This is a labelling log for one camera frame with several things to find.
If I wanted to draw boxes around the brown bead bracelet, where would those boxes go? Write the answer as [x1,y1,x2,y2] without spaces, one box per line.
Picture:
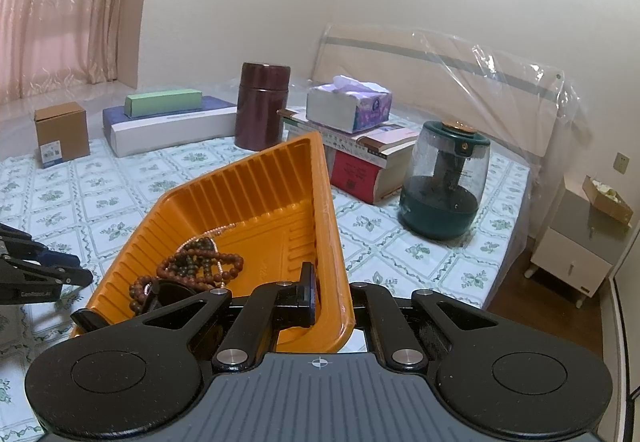
[129,242,247,315]

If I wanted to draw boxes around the dark red cylindrical canister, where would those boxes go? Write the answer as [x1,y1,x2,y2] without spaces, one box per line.
[235,63,292,152]

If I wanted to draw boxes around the brown cardboard box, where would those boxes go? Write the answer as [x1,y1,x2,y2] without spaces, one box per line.
[34,102,91,169]

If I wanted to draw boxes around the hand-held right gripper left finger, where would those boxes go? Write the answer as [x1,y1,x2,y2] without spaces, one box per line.
[141,261,318,372]

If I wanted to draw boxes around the black oblong case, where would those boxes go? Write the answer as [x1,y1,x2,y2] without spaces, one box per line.
[70,308,105,334]

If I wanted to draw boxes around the floral printed tablecloth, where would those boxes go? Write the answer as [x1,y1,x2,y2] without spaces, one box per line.
[0,122,532,442]

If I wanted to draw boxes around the small open cardboard box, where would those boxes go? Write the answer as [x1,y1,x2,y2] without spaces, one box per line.
[582,175,635,226]

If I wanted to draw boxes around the flat blue box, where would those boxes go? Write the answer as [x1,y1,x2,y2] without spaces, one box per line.
[102,94,239,139]

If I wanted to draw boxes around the white nightstand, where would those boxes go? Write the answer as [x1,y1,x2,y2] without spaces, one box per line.
[524,174,634,309]

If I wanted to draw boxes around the long white box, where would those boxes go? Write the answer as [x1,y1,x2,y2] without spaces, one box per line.
[111,114,239,158]

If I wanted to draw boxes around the long green box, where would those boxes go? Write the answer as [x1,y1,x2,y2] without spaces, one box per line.
[125,89,203,119]

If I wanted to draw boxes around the orange plastic tray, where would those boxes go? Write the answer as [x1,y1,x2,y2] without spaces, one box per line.
[70,131,357,353]

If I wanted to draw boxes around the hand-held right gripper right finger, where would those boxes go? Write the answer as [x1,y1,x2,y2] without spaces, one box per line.
[349,282,502,371]

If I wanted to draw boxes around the plastic wrapped headboard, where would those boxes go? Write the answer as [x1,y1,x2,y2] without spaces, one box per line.
[311,22,594,245]

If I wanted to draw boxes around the tissue box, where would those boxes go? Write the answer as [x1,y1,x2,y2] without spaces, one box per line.
[306,75,393,133]

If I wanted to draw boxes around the white pearl necklace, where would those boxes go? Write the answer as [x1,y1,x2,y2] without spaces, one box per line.
[199,223,237,288]

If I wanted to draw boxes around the white cover book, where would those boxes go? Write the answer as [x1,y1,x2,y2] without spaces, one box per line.
[277,108,362,149]

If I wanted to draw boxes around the pink cover book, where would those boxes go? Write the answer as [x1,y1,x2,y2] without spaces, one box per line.
[356,123,422,156]

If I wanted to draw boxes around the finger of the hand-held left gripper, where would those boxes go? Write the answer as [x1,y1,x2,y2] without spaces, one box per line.
[0,222,82,269]
[0,256,94,289]

